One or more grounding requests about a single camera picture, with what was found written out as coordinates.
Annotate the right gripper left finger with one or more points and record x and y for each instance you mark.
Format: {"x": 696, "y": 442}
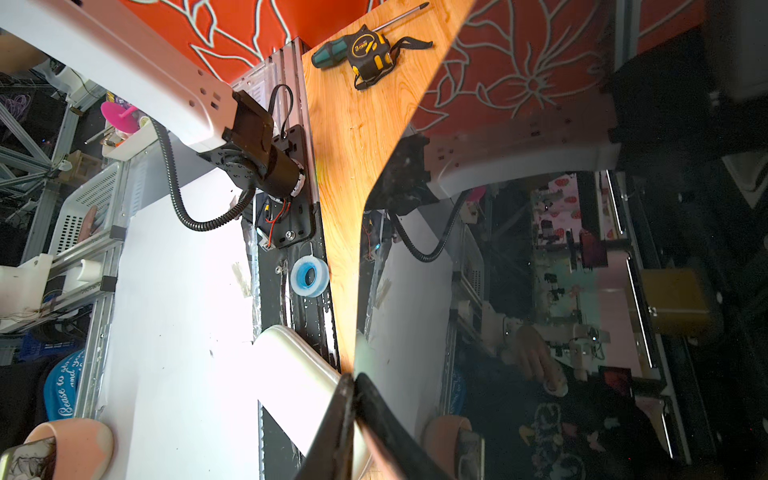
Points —
{"x": 331, "y": 454}

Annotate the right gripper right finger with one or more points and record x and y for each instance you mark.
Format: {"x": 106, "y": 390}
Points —
{"x": 395, "y": 453}

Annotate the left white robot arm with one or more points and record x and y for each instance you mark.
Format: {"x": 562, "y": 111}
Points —
{"x": 110, "y": 45}

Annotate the mint green glasses case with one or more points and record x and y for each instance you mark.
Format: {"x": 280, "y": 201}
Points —
{"x": 297, "y": 386}

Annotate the blue tape roll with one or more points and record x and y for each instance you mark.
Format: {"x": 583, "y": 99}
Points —
{"x": 309, "y": 277}

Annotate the yellow black tape measure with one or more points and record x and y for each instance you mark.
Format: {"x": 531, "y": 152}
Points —
{"x": 372, "y": 56}

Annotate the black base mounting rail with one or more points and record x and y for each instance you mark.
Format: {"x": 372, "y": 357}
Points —
{"x": 286, "y": 234}

